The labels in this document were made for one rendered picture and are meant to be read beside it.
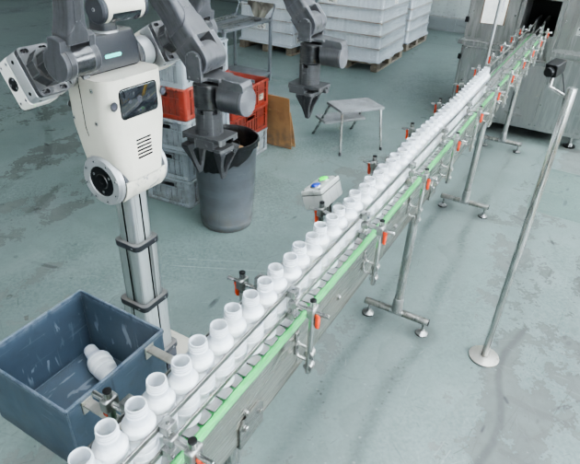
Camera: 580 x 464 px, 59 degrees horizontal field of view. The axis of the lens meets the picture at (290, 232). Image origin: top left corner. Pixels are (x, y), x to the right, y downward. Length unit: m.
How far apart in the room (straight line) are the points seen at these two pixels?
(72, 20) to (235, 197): 2.29
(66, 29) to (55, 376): 0.95
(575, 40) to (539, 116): 0.75
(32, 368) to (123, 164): 0.62
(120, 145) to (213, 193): 1.91
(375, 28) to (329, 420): 6.12
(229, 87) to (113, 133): 0.57
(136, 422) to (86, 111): 0.89
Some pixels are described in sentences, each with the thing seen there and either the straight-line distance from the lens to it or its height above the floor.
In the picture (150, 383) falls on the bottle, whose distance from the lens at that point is 1.01.
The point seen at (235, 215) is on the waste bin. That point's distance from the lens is 3.48.
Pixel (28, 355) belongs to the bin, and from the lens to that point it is 1.57.
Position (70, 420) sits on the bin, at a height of 0.92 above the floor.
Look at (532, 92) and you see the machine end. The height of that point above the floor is 0.49.
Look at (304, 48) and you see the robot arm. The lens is 1.43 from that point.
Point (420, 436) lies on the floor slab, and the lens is 2.44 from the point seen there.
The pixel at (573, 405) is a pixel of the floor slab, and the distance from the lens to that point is 2.84.
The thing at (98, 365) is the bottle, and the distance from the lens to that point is 1.57.
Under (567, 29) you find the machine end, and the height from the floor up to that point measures 1.09.
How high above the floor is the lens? 1.89
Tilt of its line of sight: 32 degrees down
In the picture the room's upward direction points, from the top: 3 degrees clockwise
